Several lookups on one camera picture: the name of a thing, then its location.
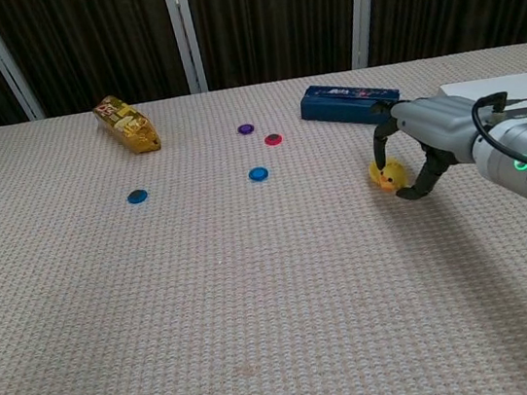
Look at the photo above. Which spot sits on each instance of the cyan token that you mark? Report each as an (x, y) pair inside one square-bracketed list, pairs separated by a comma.
[(257, 174)]

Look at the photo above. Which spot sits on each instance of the magenta token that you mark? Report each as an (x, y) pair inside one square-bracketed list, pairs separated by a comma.
[(273, 139)]

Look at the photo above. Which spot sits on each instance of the gold snack packet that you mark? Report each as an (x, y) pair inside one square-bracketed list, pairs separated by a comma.
[(128, 125)]

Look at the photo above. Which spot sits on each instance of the yellow rubber duck toy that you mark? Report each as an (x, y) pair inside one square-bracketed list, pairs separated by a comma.
[(391, 178)]

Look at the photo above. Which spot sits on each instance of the purple token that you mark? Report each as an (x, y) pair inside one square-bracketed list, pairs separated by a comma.
[(245, 129)]

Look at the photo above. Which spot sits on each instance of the blue token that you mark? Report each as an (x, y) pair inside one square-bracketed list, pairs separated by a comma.
[(137, 196)]

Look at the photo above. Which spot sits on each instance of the beige woven tablecloth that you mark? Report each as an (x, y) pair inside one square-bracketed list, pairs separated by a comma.
[(236, 285)]

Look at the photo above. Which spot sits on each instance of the yellow round lid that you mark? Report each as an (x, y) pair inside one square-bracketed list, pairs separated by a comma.
[(373, 173)]

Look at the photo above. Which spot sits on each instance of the grey metal frame post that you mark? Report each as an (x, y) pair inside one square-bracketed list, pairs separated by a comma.
[(363, 6), (183, 32), (4, 62)]

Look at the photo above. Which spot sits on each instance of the black curtain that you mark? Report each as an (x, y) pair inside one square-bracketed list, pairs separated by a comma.
[(99, 39)]

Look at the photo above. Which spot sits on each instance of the dark blue printed box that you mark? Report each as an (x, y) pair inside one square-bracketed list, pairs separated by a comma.
[(334, 105)]

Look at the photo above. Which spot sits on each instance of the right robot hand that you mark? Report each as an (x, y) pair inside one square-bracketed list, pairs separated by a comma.
[(440, 126)]

